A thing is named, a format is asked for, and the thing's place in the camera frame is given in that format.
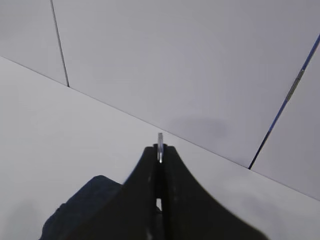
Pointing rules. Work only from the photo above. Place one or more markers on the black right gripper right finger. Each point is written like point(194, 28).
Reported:
point(191, 213)

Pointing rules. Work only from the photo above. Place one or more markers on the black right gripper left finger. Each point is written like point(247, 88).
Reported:
point(131, 213)

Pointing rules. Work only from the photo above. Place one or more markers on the navy blue lunch bag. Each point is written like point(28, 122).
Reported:
point(88, 200)

